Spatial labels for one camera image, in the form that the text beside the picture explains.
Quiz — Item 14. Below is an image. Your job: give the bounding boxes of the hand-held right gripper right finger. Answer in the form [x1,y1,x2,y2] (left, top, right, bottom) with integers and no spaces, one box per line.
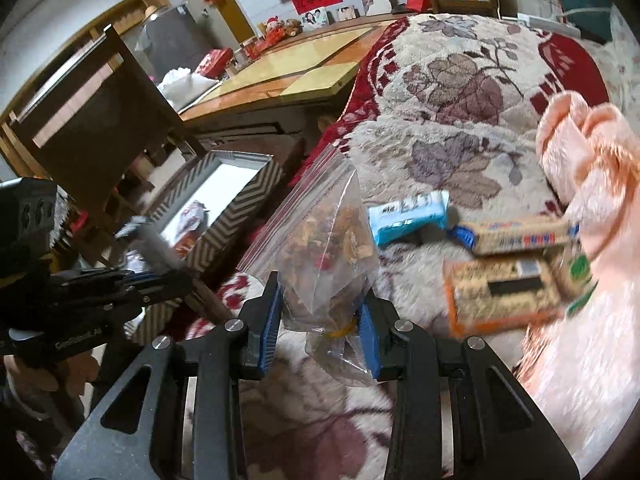
[357,294,581,480]

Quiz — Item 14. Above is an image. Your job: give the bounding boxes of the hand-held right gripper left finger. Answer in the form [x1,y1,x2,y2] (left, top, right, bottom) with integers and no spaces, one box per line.
[52,270,286,480]

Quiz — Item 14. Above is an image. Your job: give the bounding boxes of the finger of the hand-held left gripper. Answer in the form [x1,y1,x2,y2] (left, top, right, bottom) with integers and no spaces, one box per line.
[50,266,194,291]
[57,284,194,320]

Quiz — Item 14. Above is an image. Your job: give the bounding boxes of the clear zip bag of nuts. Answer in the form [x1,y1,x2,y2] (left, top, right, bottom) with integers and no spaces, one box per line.
[237,144,382,332]

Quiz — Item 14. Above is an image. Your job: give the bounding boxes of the clear bag of red dates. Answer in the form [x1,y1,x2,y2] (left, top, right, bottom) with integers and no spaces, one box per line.
[172,200,211,261]

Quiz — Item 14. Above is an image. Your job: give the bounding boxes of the chevron pattern storage box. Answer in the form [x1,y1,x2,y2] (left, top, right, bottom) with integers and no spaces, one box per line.
[125,150,286,342]

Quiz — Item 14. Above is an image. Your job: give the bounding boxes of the person's left hand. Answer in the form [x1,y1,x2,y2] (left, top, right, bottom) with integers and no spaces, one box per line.
[5,347,102,397]

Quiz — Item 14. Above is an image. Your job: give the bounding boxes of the blue white packet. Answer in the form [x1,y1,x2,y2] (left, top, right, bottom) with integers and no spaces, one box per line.
[367,191,451,247]

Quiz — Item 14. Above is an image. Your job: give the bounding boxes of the orange snack packet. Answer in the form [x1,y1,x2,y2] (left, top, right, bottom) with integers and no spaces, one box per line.
[442,255,567,339]

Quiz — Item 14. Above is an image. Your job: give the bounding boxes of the dark wooden chair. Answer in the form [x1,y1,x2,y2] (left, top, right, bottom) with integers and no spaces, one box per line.
[0,25,207,272]

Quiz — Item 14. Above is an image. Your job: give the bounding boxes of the beige packet with blue ends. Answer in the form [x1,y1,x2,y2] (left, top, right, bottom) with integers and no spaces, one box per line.
[450,215,582,257]

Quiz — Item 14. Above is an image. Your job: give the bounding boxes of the white plastic bag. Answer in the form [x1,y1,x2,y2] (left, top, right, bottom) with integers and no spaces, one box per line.
[157,67,222,109]

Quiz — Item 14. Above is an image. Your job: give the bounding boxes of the green white snack packet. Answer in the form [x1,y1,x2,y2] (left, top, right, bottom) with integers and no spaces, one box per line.
[560,247,599,317]

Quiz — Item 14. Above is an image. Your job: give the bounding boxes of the pink fleece blanket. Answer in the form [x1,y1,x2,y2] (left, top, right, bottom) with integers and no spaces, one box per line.
[515,91,640,467]

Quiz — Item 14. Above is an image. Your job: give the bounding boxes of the red gift box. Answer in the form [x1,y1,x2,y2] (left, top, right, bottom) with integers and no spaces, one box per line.
[197,49,235,79]

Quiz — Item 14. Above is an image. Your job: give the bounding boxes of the wooden table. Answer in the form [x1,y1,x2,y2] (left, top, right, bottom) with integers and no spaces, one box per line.
[177,22,397,122]

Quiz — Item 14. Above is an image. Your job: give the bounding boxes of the red beige floral blanket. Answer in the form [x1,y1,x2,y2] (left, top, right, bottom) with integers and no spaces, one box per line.
[185,14,614,480]

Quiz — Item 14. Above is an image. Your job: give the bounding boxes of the red jars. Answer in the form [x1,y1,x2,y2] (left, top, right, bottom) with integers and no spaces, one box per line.
[235,40,267,62]

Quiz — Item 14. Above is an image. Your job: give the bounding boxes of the plush toys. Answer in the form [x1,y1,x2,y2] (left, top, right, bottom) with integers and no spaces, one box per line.
[265,16,304,39]

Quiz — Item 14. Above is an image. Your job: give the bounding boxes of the white power strip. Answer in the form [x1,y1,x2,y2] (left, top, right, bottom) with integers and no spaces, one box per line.
[502,7,614,37]

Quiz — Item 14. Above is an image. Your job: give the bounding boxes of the floral bedsheet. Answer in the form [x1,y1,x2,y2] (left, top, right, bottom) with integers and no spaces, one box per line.
[600,35,640,107]

